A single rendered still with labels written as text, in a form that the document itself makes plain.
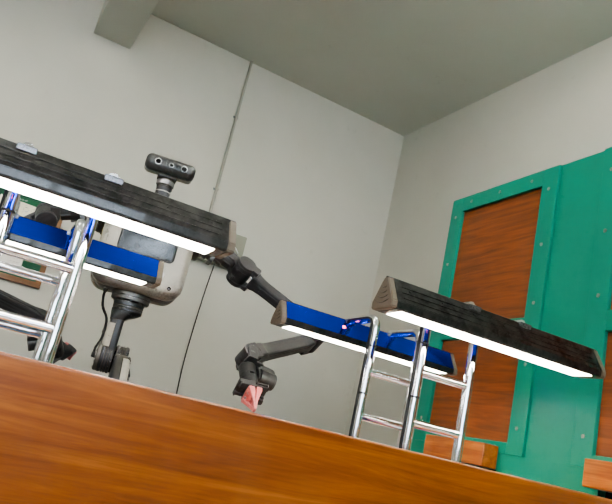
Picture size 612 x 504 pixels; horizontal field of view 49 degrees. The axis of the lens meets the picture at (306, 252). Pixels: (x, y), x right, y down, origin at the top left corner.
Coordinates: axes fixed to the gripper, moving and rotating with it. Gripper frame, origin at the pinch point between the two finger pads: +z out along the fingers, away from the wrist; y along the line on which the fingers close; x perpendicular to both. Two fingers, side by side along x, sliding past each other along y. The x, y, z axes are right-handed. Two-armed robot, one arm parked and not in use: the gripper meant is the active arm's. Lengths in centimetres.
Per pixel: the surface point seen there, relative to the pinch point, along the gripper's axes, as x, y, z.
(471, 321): -71, 14, 44
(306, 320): -35.5, 0.2, 1.2
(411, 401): -46, 15, 41
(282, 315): -35.1, -7.4, 1.8
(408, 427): -41, 15, 45
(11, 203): -59, -81, 32
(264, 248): 46, 57, -215
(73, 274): -51, -67, 38
